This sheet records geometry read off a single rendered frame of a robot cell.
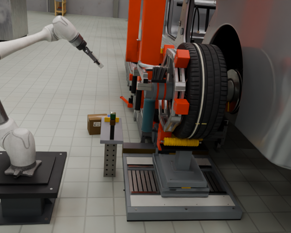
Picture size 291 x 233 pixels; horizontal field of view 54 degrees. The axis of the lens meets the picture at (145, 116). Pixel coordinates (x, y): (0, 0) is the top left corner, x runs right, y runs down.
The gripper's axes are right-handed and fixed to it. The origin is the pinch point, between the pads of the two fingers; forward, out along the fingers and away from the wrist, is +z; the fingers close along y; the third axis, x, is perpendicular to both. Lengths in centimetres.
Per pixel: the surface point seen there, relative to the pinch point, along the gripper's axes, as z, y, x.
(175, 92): 21, -58, -24
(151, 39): 25, 18, -43
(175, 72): 15, -51, -32
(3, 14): 19, 619, 116
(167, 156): 90, -29, 12
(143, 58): 32.0, 17.6, -28.5
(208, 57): 22, -53, -53
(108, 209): 63, -53, 66
